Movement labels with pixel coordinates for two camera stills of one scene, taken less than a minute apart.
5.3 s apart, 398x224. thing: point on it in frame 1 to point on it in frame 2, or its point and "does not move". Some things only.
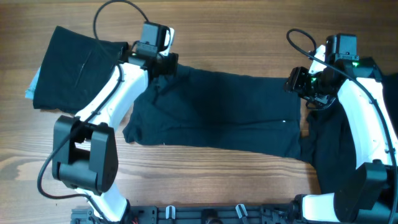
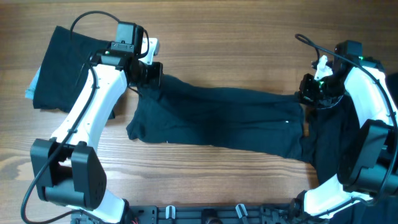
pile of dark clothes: (329, 143) does not move
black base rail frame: (199, 214) does not move
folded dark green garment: (73, 69) does not move
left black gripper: (169, 66) to (156, 68)
